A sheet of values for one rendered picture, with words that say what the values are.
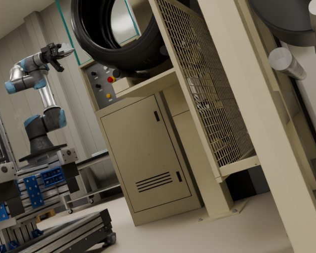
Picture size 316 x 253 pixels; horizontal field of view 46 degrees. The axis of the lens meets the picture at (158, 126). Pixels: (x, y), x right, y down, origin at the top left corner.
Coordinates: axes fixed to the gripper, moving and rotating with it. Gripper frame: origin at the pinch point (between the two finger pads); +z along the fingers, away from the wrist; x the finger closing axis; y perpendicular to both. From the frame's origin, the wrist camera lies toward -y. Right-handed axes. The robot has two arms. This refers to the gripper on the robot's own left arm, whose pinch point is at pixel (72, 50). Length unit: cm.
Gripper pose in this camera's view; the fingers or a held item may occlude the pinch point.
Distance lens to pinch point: 216.1
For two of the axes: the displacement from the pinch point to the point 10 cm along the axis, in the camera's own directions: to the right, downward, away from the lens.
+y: -2.4, -9.7, 0.1
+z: 8.9, -2.2, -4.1
